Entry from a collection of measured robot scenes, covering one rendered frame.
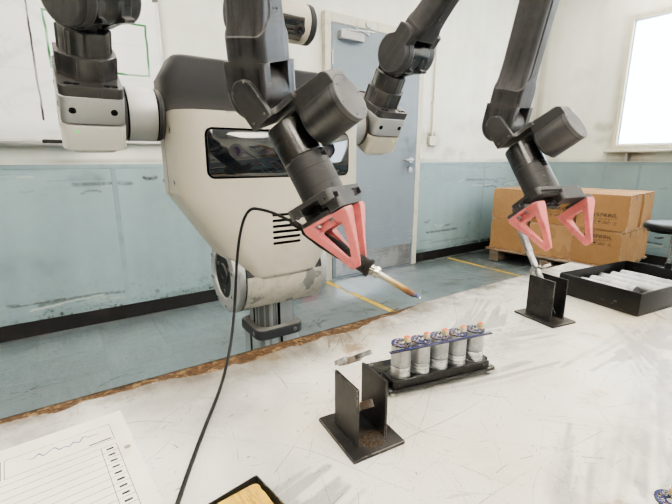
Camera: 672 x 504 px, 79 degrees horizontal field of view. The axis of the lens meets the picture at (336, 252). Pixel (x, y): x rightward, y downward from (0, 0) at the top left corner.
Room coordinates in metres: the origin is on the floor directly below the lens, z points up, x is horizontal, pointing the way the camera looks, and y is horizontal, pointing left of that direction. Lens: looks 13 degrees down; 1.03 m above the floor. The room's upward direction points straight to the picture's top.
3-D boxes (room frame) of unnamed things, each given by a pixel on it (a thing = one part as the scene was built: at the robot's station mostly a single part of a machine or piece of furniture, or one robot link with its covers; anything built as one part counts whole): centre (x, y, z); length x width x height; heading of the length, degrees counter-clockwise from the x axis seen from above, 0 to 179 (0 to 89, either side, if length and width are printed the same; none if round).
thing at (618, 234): (3.93, -2.24, 0.38); 1.20 x 0.80 x 0.73; 40
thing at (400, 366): (0.46, -0.08, 0.79); 0.02 x 0.02 x 0.05
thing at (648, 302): (0.82, -0.62, 0.77); 0.24 x 0.16 x 0.04; 116
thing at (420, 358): (0.47, -0.11, 0.79); 0.02 x 0.02 x 0.05
